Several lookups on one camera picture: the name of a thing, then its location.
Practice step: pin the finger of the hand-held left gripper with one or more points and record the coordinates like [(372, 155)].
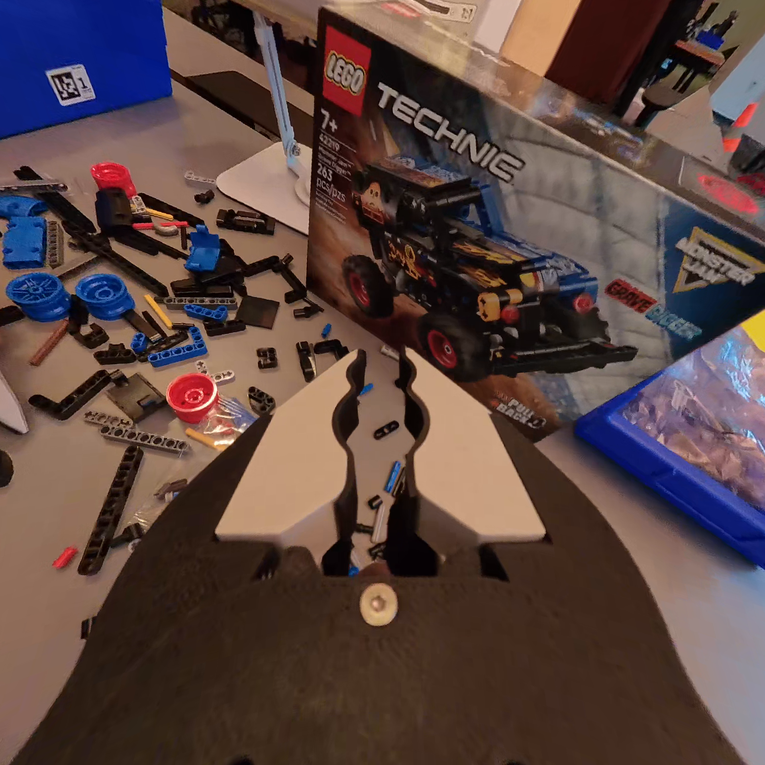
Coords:
[(11, 406)]

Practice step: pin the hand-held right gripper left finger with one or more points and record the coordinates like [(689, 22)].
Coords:
[(287, 478)]

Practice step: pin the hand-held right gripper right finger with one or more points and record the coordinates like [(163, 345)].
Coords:
[(472, 478)]

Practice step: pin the grey desk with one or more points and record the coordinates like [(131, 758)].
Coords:
[(42, 496)]

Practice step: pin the black L-shaped beam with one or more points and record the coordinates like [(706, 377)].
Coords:
[(83, 391)]

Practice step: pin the clear bag of small pins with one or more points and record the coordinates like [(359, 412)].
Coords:
[(218, 424)]

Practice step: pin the scattered small pins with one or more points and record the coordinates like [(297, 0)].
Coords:
[(387, 430)]

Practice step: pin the black U-shaped connector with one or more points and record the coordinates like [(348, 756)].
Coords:
[(89, 340)]

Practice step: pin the blue wheel rim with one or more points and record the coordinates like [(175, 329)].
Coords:
[(104, 296), (36, 296)]

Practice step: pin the black double connector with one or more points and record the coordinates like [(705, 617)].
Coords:
[(113, 355)]

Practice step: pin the black clip piece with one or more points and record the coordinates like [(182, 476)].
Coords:
[(267, 357)]

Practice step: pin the black flat clip panel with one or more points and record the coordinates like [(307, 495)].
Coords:
[(134, 397)]

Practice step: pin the red wheel rim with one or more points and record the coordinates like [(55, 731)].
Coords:
[(113, 176), (191, 397)]

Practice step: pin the small blue connector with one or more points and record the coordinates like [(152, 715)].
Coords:
[(138, 342)]

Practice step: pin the small red pin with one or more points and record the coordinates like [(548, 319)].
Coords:
[(64, 556)]

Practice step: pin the blue rectangular panel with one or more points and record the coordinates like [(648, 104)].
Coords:
[(24, 242)]

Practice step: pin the blue L-shaped beam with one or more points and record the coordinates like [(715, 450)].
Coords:
[(173, 357)]

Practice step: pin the dark grey nine-hole beam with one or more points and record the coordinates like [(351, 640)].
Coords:
[(55, 244)]

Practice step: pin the black square panel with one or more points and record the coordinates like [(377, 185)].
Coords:
[(257, 312)]

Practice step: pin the blue bent short beam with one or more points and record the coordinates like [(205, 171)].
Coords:
[(206, 312)]

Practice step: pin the blue bin of plastic bags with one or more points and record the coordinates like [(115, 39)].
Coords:
[(657, 484)]

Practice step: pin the long grey beam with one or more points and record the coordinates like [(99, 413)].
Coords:
[(197, 300)]

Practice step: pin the blue curved panel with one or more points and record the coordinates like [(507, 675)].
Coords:
[(24, 207)]

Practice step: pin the black curved panel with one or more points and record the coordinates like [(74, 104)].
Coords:
[(113, 212)]

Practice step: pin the grey seven-hole beam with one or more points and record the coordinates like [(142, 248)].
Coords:
[(36, 186)]

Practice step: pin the red axle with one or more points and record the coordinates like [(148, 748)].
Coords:
[(143, 226)]

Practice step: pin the silver curved pipe piece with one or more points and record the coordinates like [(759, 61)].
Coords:
[(162, 232)]

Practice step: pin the short yellow axle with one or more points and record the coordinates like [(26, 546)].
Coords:
[(158, 213)]

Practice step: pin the blue folded panel piece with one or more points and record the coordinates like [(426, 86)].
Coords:
[(203, 248)]

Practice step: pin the monster truck toy box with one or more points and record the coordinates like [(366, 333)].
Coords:
[(538, 239)]

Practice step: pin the thin black beam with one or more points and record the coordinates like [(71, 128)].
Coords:
[(173, 210)]

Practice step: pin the small black pin connector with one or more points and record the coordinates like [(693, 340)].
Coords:
[(204, 196)]

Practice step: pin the small pale grey beam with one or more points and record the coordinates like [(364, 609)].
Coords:
[(200, 176)]

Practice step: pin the blue bin with square tag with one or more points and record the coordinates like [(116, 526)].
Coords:
[(89, 36)]

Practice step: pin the black round stool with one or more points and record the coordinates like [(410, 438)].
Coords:
[(654, 98)]

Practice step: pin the black bent frame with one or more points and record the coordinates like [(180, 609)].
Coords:
[(328, 346)]

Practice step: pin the black frame piece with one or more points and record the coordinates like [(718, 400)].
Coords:
[(245, 222)]

